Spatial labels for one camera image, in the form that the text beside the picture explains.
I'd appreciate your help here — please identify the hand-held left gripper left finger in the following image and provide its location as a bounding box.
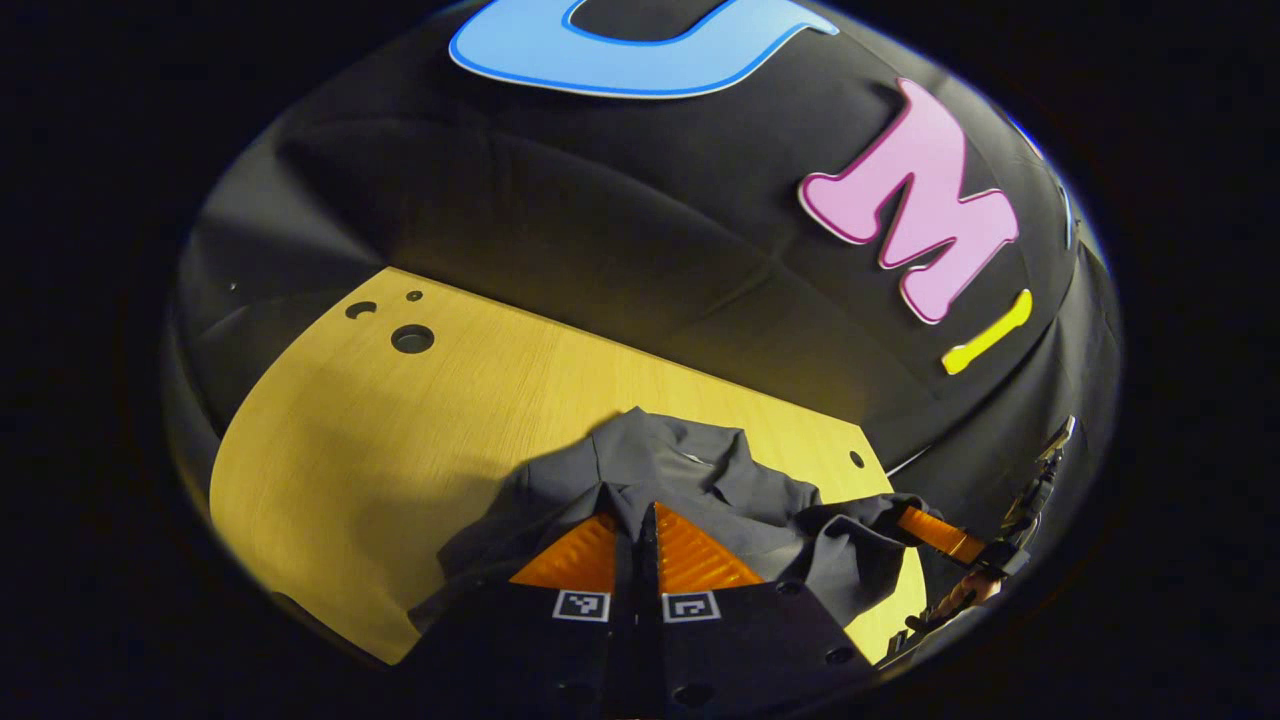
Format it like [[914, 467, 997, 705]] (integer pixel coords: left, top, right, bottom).
[[400, 512, 642, 720]]

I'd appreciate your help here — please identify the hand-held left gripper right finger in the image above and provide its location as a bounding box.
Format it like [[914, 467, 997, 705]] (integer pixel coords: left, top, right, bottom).
[[641, 500, 877, 720]]

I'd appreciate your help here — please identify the gray shirt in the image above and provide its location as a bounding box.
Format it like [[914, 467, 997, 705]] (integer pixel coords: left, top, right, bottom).
[[408, 406, 936, 661]]

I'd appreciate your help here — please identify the black backdrop cloth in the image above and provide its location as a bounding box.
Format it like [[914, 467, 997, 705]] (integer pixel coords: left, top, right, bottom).
[[165, 0, 1123, 641]]

